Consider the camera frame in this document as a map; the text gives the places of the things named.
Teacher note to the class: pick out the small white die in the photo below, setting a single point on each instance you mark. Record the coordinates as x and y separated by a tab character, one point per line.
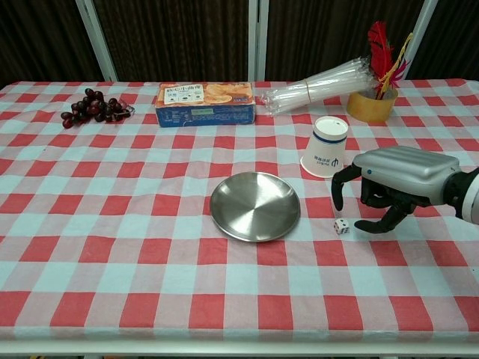
341	226

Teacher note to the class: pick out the red feather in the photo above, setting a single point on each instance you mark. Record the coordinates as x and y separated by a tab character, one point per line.
379	52

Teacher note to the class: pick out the yellow tape roll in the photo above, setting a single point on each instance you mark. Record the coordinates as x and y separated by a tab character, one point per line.
368	106

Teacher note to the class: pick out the round metal plate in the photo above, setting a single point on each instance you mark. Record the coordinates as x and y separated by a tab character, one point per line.
254	206

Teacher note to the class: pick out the dark red grape bunch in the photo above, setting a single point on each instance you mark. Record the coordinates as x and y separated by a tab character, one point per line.
93	108

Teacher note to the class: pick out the bundle of clear straws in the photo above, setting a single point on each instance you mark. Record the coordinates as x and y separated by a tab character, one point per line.
318	91

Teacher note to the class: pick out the white folding screen frame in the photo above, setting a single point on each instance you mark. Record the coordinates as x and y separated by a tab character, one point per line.
258	37

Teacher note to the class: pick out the yellow pink feather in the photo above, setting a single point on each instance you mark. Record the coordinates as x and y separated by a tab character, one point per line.
396	67

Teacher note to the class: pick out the blue orange biscuit box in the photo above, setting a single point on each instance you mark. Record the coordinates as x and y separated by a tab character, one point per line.
206	104

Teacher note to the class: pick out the red white checkered tablecloth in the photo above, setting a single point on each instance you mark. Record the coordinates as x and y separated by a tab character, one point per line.
149	232

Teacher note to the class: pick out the white paper cup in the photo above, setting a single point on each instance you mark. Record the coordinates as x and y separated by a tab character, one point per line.
326	149

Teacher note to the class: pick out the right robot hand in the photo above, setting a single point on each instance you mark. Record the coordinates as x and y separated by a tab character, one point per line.
408	168

